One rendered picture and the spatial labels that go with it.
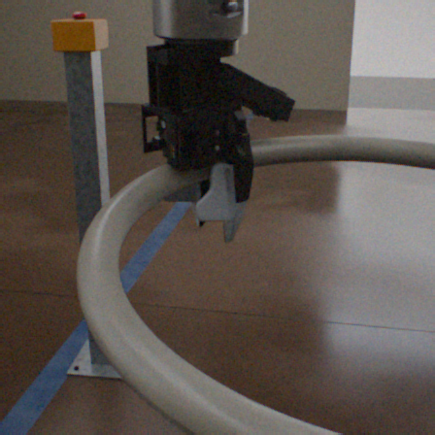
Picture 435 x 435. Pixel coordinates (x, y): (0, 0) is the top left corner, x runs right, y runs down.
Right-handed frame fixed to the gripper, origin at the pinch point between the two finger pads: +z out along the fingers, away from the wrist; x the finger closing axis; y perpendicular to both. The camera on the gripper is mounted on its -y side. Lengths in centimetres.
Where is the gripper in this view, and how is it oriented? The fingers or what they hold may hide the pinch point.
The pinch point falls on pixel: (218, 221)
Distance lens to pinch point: 65.1
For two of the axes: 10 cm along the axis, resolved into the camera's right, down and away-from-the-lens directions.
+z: 0.1, 9.1, 4.2
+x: 6.0, 3.3, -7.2
